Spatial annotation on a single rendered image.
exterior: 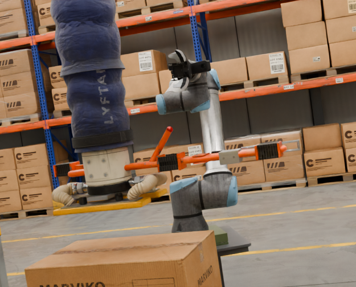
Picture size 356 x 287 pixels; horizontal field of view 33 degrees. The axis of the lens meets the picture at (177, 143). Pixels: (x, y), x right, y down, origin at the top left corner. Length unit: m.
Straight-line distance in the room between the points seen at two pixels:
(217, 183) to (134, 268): 1.04
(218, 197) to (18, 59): 7.70
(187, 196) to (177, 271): 1.03
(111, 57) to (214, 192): 1.07
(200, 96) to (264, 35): 8.05
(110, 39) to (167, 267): 0.81
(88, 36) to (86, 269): 0.80
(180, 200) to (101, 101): 1.01
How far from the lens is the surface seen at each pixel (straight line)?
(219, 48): 10.66
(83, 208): 2.11
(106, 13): 2.14
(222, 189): 2.93
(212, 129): 3.03
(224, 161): 2.03
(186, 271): 1.97
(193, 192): 2.95
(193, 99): 2.58
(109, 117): 2.10
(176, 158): 2.06
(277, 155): 2.00
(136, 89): 9.59
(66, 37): 2.13
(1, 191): 10.67
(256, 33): 10.61
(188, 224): 2.96
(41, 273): 2.18
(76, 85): 2.12
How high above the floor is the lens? 1.41
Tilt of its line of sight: 3 degrees down
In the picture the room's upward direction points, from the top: 8 degrees counter-clockwise
